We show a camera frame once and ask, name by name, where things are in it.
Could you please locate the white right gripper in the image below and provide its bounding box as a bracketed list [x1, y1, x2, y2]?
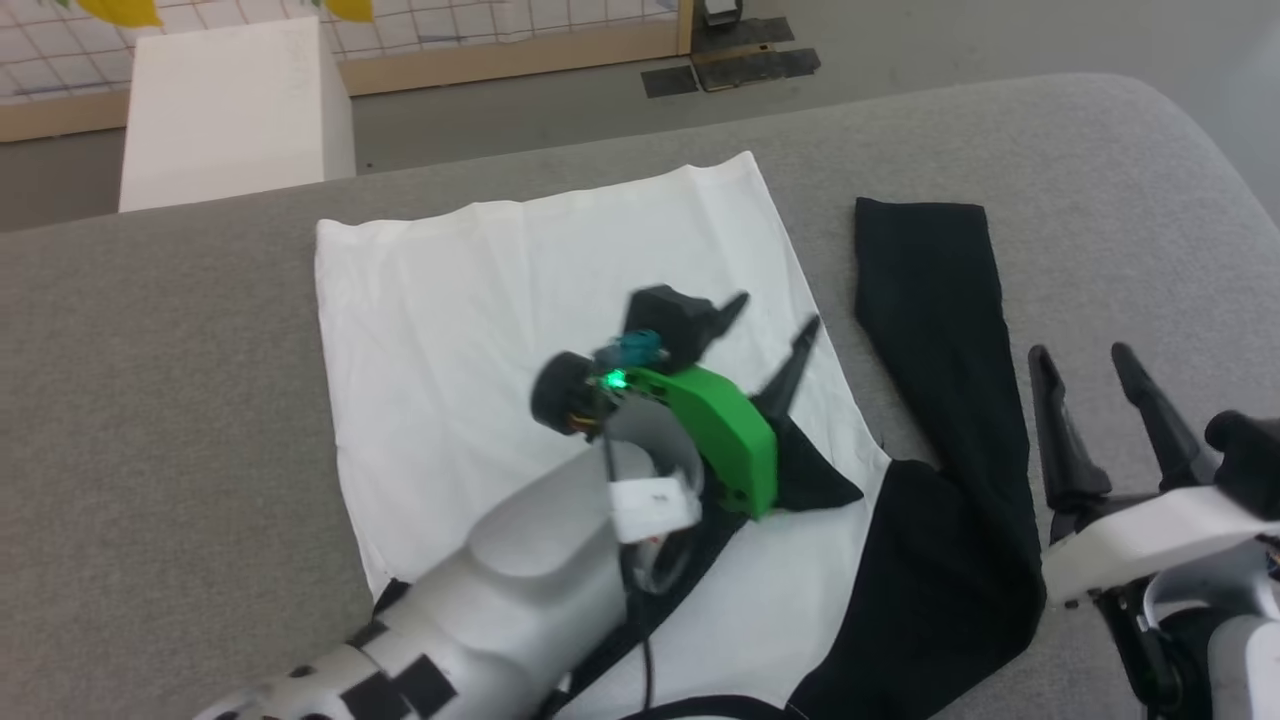
[1028, 341, 1280, 607]

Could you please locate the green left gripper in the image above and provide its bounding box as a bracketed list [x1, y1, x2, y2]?
[530, 291, 823, 522]

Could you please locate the white and black T-shirt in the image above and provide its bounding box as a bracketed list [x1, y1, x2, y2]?
[314, 150, 1047, 720]

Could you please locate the black floor tape patch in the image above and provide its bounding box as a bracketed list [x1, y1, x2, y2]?
[640, 17, 823, 100]

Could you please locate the white rectangular box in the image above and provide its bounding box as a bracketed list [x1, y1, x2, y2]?
[117, 15, 357, 214]

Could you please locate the grey fabric sofa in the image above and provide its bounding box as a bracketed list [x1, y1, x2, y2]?
[0, 72, 1280, 720]

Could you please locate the white cable label tag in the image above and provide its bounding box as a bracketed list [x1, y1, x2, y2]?
[608, 477, 703, 544]

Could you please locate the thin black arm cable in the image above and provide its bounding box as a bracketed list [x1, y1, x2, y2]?
[598, 435, 661, 720]

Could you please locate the lemon print grid wall panel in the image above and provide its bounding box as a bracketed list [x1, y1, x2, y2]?
[0, 0, 696, 143]

